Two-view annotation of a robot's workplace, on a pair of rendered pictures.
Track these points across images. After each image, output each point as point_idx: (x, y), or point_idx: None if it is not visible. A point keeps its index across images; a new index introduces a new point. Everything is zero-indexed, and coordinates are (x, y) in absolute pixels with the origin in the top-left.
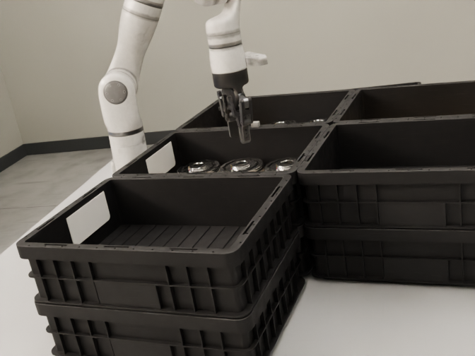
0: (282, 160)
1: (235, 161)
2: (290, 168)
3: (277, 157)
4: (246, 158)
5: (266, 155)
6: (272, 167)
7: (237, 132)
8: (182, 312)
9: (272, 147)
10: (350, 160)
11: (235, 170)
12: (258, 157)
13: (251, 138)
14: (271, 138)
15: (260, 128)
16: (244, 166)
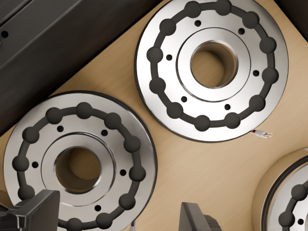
0: (184, 62)
1: (43, 173)
2: (251, 78)
3: (103, 35)
4: (31, 121)
5: (72, 59)
6: (195, 112)
7: (53, 206)
8: None
9: (86, 35)
10: None
11: (107, 209)
12: (49, 81)
13: (7, 85)
14: (80, 24)
15: (24, 44)
16: (113, 177)
